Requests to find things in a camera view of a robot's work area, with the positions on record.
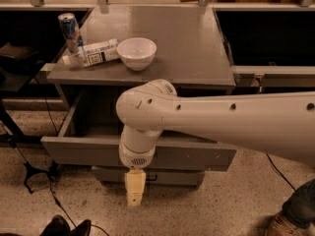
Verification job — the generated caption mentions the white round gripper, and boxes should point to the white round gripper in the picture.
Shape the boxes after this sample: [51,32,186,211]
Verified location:
[119,143,156,207]

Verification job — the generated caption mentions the grey top drawer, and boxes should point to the grey top drawer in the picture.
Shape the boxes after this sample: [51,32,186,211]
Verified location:
[41,87,236,171]

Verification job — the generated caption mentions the grey drawer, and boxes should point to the grey drawer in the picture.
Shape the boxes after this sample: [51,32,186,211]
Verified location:
[41,87,236,171]
[92,166,205,187]

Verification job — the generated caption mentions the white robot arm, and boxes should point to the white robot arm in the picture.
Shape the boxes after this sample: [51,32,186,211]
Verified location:
[116,80,315,207]

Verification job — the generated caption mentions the grey bottom drawer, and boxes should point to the grey bottom drawer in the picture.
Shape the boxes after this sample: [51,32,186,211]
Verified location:
[92,166,205,187]

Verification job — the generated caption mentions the grey drawer cabinet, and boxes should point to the grey drawer cabinet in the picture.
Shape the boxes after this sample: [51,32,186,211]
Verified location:
[46,5,236,189]

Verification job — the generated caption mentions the black shoes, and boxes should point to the black shoes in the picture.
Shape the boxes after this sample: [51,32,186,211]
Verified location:
[39,215,92,236]

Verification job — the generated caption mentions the black tripod stand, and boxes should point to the black tripod stand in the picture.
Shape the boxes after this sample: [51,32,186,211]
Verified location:
[0,121,60,195]

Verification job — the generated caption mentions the white ceramic bowl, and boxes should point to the white ceramic bowl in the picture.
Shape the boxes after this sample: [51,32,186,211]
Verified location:
[117,37,158,71]

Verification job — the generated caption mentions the white milk carton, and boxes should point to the white milk carton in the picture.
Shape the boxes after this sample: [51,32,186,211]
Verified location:
[62,38,121,67]

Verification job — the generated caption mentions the beige shoe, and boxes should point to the beige shoe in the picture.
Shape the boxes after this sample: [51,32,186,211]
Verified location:
[264,211,310,236]

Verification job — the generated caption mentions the black chair left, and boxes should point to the black chair left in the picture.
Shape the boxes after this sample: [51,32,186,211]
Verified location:
[0,42,42,144]

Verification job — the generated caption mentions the blue energy drink can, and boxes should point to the blue energy drink can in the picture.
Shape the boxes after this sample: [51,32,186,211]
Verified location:
[58,13,84,54]

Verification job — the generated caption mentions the black floor cable left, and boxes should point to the black floor cable left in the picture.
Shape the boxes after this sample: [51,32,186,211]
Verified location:
[33,79,111,236]

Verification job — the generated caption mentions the black floor cable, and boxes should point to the black floor cable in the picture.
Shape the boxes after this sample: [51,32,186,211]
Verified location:
[265,153,298,193]
[33,79,111,236]

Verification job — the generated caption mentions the black floor cable right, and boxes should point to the black floor cable right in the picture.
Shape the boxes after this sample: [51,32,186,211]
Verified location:
[265,153,298,193]

